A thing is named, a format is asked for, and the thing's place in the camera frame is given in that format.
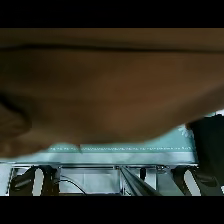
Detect brown garment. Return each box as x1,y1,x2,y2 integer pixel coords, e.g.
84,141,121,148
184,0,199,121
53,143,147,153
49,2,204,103
0,28,224,160

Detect silver frame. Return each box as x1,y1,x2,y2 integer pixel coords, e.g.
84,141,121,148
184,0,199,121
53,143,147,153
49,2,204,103
0,162,201,197

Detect black cable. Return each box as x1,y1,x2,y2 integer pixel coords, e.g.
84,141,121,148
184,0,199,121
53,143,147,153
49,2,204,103
54,178,88,196

